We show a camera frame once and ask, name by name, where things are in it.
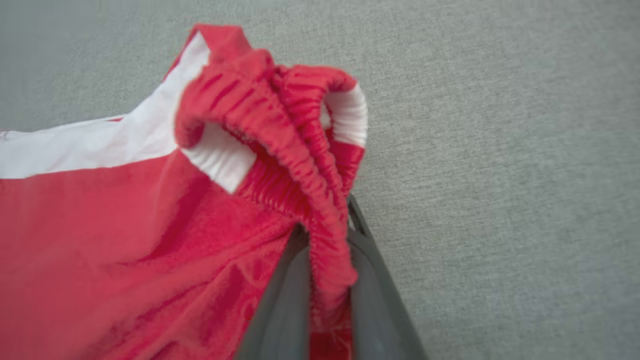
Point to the red shorts with white stripe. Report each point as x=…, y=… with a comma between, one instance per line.
x=100, y=225

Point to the grey fabric sofa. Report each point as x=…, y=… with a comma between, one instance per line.
x=500, y=150

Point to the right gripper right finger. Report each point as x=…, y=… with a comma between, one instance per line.
x=380, y=320

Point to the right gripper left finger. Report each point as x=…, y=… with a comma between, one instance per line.
x=280, y=320

